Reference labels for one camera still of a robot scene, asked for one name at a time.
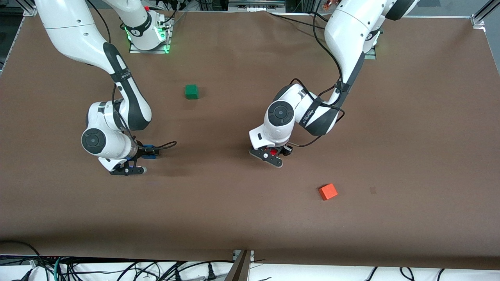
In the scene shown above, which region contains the orange wooden block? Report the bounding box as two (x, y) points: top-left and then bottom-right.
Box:
(318, 183), (339, 201)

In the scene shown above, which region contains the dark table support beam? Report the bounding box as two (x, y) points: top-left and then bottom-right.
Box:
(225, 250), (255, 281)

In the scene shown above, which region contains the grey metal equipment box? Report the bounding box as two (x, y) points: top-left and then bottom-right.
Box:
(229, 0), (286, 12)

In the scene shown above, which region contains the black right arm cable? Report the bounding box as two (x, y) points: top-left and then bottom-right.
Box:
(84, 0), (177, 157)

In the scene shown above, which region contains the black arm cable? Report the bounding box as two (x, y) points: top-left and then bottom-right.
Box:
(290, 0), (346, 148)
(84, 0), (177, 157)

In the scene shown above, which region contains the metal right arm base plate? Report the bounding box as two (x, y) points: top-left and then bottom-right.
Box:
(129, 18), (173, 54)

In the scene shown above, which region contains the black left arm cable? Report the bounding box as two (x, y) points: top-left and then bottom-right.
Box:
(290, 0), (346, 148)

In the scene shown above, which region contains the black cable across table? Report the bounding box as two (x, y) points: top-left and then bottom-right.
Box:
(268, 12), (329, 32)

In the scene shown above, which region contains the black looped floor cable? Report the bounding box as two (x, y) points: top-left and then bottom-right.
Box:
(0, 240), (43, 281)

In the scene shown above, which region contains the aluminium frame corner profile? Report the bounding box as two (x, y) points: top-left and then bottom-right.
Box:
(22, 0), (40, 17)
(471, 0), (500, 30)

